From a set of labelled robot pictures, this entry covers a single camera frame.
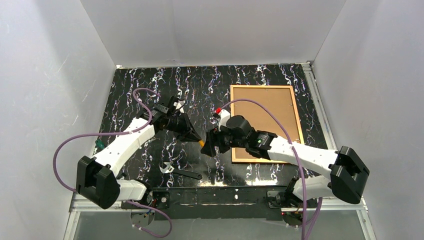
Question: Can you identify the wooden picture frame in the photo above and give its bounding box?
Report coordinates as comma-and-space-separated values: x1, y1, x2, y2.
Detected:
230, 85, 305, 144

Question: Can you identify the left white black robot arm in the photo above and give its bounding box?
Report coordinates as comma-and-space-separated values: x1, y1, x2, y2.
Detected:
76, 95, 202, 209

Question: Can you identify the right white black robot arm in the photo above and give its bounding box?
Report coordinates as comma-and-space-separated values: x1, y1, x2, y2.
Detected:
200, 115, 370, 204

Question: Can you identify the black adjustable wrench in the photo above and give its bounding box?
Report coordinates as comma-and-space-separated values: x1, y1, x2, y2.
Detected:
159, 162, 203, 180

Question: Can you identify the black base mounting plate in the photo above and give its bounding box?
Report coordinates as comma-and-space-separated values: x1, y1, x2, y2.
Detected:
140, 185, 286, 221

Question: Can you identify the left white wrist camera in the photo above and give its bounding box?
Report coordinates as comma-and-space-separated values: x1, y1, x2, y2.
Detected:
173, 99, 186, 114

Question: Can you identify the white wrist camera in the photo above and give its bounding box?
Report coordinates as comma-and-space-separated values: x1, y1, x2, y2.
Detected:
213, 107, 231, 131
173, 99, 186, 114

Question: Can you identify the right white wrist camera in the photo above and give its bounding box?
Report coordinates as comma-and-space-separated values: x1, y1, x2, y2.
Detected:
213, 107, 231, 131

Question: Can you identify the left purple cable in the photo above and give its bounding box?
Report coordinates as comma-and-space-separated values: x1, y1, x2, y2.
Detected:
52, 87, 173, 239

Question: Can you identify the green handled tool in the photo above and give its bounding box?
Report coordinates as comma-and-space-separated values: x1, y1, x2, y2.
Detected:
95, 139, 105, 150

